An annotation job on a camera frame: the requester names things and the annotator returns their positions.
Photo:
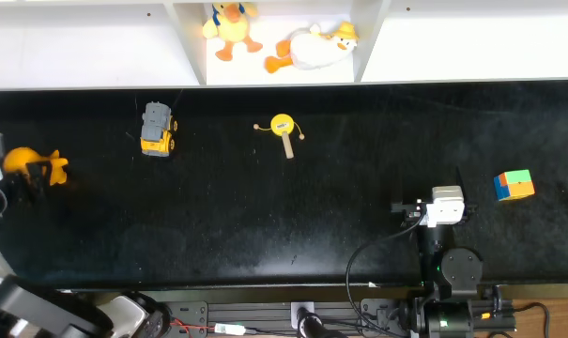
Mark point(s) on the yellow plush duck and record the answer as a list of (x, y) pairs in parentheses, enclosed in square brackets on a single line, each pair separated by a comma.
[(232, 28)]

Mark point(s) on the white plush duck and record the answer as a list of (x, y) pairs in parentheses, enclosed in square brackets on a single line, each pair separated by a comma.
[(316, 49)]

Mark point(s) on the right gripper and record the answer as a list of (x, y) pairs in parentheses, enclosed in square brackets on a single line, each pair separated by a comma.
[(405, 210)]

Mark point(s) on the grey and yellow toy truck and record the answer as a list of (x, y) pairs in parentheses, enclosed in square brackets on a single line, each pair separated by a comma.
[(156, 129)]

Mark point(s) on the yellow rubber duck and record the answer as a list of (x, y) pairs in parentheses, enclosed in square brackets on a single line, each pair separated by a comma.
[(16, 159)]

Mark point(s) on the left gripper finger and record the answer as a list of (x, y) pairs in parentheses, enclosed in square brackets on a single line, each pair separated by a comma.
[(37, 173)]

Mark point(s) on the many-coloured puzzle cube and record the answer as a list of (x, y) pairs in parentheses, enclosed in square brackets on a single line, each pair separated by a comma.
[(515, 185)]

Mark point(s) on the mounting rail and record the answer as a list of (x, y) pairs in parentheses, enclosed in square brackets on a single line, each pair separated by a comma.
[(265, 319)]

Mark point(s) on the white shelf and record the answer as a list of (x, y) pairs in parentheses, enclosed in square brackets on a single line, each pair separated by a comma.
[(77, 51)]

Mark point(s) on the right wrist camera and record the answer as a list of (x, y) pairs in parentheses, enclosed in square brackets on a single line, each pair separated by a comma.
[(445, 206)]

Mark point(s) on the yellow rattle drum toy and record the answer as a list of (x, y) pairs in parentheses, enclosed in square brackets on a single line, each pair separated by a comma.
[(282, 125)]

